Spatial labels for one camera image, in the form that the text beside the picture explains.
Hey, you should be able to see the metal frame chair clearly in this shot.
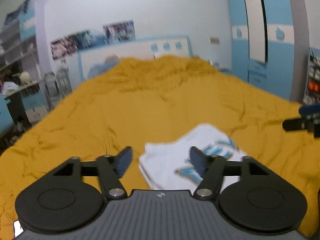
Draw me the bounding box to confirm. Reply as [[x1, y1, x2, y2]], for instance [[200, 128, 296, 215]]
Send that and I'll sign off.
[[43, 60, 73, 110]]

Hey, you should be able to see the mustard yellow bed sheet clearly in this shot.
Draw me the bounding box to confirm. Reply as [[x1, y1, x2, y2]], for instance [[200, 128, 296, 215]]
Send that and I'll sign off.
[[0, 54, 320, 240]]

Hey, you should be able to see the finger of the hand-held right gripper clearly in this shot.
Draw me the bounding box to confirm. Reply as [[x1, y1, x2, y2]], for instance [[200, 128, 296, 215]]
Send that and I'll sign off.
[[282, 116, 320, 138], [298, 103, 320, 116]]

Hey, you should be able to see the dark desk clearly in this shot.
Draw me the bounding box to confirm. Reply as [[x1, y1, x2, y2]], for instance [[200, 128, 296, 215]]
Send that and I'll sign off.
[[0, 78, 51, 133]]

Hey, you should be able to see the blue and white wardrobe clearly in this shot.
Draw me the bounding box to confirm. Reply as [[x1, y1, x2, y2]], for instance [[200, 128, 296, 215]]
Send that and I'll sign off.
[[224, 0, 311, 103]]

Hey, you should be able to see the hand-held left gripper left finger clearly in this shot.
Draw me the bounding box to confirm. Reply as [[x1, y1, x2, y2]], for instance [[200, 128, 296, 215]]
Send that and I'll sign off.
[[53, 146, 133, 201]]

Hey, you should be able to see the white and blue headboard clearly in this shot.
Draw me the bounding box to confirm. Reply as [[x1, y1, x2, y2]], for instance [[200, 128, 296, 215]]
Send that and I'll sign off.
[[77, 36, 193, 81]]

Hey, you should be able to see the hanging wall organizer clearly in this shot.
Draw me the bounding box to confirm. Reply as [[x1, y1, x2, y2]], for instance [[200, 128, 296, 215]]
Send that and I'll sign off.
[[303, 51, 320, 106]]

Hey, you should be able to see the white plastic bag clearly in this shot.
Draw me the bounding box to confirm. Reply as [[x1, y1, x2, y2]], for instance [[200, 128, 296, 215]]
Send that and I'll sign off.
[[2, 81, 20, 95]]

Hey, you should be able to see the wall poster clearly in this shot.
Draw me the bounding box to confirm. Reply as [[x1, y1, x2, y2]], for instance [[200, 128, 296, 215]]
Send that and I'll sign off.
[[50, 31, 106, 60], [103, 19, 136, 44]]

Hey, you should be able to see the white open shelf unit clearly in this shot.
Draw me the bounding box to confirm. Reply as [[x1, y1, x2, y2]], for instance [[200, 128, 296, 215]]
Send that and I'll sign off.
[[0, 0, 46, 68]]

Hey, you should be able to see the light blue pillow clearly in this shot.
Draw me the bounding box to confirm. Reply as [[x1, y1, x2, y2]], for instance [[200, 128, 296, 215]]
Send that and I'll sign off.
[[87, 54, 121, 78]]

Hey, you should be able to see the white t-shirt with blue print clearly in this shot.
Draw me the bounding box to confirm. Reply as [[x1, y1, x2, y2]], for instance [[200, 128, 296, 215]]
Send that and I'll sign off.
[[138, 123, 248, 190]]

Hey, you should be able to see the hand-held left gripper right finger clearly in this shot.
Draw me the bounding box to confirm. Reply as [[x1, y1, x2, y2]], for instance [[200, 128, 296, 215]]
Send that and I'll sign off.
[[188, 146, 270, 201]]

